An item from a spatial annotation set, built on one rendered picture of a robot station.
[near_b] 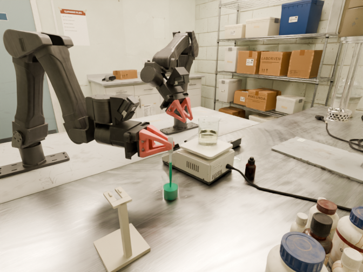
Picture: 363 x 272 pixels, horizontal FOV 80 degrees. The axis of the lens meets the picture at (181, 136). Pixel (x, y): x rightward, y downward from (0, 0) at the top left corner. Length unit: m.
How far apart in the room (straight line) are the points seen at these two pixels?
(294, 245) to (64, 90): 0.56
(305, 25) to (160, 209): 2.53
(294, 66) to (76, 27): 2.73
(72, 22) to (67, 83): 2.86
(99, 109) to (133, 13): 3.27
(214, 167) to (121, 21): 3.25
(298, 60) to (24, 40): 2.51
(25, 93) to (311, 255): 0.71
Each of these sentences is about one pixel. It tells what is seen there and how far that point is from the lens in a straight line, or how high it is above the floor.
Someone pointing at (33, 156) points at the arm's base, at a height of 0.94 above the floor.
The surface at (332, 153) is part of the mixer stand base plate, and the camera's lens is 0.95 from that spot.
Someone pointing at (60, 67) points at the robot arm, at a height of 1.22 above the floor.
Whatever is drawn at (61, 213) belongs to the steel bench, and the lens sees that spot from 0.60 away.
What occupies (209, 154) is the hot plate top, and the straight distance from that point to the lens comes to 0.60.
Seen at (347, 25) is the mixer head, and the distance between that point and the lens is 0.83.
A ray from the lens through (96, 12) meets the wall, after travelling 3.56.
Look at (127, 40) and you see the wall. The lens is 3.68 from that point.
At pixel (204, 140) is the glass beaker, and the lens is 0.63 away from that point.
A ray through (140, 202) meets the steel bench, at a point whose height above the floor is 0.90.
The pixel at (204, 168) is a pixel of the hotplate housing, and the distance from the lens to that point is 0.61.
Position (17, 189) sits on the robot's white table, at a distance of 0.76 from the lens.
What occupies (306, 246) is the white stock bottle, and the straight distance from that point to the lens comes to 0.33.
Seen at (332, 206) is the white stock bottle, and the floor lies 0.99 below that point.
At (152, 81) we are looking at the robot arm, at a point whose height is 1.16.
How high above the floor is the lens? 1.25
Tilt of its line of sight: 21 degrees down
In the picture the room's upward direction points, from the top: straight up
